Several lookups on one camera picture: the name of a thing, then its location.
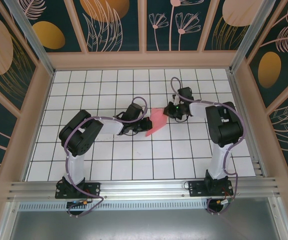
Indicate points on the pink cloth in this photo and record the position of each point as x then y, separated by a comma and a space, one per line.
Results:
157, 122

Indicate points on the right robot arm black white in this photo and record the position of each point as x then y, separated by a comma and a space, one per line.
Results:
224, 125

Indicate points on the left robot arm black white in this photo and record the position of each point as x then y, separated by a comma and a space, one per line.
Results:
81, 132

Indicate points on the grey metal sheet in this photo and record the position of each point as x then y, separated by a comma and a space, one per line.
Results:
143, 225

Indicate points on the black controller board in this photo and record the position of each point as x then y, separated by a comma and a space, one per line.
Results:
224, 201
77, 203

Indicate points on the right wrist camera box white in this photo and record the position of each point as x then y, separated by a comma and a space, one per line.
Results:
175, 100

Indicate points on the aluminium side rail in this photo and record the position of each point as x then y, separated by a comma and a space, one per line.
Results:
238, 100

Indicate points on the aluminium mounting rail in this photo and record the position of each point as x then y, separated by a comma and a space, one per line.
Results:
143, 188

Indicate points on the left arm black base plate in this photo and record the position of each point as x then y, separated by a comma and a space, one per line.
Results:
93, 187

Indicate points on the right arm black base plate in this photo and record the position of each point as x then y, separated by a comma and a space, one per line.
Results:
196, 191

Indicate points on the aluminium frame post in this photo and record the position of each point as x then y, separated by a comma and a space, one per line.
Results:
31, 37
250, 37

